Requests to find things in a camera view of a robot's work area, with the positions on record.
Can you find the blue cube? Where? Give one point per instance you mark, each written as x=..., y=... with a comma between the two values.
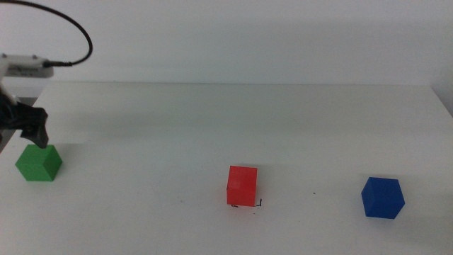
x=382, y=198

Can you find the red cube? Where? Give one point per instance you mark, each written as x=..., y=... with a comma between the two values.
x=241, y=187

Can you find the green cube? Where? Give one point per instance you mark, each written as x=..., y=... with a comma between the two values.
x=36, y=164

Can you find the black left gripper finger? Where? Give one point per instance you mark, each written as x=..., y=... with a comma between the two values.
x=35, y=124

